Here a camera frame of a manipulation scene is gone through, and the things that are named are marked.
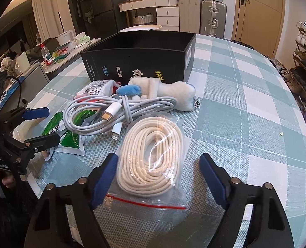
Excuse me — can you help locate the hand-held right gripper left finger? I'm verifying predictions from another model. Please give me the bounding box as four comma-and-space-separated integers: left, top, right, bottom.
26, 153, 118, 248

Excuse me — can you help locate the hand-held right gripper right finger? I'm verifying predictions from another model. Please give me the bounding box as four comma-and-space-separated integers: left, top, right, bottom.
199, 153, 294, 248

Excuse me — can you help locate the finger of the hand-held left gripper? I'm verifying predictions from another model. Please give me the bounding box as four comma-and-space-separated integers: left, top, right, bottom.
3, 133, 61, 154
0, 107, 50, 133

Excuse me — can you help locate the green snack packet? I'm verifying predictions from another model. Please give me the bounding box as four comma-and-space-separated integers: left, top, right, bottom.
71, 108, 102, 135
41, 112, 86, 162

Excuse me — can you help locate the white charging cable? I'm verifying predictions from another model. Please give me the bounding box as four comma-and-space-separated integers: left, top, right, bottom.
63, 95, 179, 141

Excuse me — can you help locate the white rope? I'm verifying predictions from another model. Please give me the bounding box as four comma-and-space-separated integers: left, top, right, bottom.
104, 115, 188, 211

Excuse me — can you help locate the red white packet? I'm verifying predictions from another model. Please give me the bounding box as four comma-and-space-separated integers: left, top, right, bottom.
73, 80, 122, 104

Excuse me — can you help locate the white plush toy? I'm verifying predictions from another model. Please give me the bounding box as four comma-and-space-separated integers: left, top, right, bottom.
116, 78, 200, 112

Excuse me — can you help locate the black cardboard box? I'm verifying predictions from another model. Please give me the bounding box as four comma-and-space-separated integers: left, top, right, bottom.
80, 30, 197, 83

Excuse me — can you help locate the person's left forearm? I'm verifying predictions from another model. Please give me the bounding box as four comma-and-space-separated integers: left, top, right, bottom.
0, 181, 40, 248

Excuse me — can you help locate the person's left hand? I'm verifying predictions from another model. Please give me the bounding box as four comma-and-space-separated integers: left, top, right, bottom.
0, 167, 16, 189

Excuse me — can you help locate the grey side table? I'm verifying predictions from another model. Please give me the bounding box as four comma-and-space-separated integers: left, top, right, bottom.
0, 37, 102, 109

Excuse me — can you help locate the blue box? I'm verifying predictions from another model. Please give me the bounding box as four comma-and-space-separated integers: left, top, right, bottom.
3, 80, 20, 101

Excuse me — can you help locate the white paper bag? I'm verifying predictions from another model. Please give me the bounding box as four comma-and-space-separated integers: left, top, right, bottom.
15, 52, 30, 70

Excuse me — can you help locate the checked tablecloth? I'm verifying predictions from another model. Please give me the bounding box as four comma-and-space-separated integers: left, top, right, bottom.
12, 28, 306, 248

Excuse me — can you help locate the plastic water bottle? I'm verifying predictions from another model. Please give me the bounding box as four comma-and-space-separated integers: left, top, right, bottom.
40, 44, 53, 67

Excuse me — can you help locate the red green printed pack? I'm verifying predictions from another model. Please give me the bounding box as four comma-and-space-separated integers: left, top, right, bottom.
52, 45, 71, 60

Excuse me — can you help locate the dark clothes pile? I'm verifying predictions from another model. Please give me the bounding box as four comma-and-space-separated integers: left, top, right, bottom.
26, 38, 59, 57

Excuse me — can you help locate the white kettle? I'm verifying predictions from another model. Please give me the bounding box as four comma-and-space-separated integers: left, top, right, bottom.
56, 32, 74, 46

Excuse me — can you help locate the green white tissue box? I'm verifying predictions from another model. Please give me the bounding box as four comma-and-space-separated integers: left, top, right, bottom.
74, 32, 91, 46

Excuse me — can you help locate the white curtain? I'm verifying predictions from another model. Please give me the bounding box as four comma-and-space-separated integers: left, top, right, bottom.
31, 0, 76, 42

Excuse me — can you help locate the dark glass cabinet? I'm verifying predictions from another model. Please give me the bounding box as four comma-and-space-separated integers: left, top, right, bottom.
65, 0, 91, 37

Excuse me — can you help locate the dark grey fridge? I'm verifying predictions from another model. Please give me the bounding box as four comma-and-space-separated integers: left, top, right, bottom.
88, 0, 133, 39

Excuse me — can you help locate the pile of shoes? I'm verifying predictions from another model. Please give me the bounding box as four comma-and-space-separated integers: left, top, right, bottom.
268, 55, 306, 111

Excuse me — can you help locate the white oval plate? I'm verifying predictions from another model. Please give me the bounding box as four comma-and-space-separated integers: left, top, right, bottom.
119, 24, 163, 33

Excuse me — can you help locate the black bag on floor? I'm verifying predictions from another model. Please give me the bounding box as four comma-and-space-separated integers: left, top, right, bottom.
230, 40, 254, 48

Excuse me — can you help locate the woven laundry basket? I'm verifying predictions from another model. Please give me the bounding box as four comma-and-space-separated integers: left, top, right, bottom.
133, 12, 155, 26

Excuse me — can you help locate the white vanity desk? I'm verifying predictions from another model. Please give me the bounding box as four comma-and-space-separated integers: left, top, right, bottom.
118, 0, 180, 34

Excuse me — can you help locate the silver suitcase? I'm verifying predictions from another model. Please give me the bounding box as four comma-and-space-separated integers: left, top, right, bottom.
200, 0, 227, 39

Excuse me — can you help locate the beige suitcase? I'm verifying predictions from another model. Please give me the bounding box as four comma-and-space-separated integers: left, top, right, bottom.
179, 0, 202, 34

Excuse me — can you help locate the tan wooden door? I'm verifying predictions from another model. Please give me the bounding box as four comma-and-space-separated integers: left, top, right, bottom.
232, 0, 285, 55

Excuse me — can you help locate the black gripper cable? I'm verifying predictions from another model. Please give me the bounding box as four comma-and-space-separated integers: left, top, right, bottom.
5, 76, 23, 109

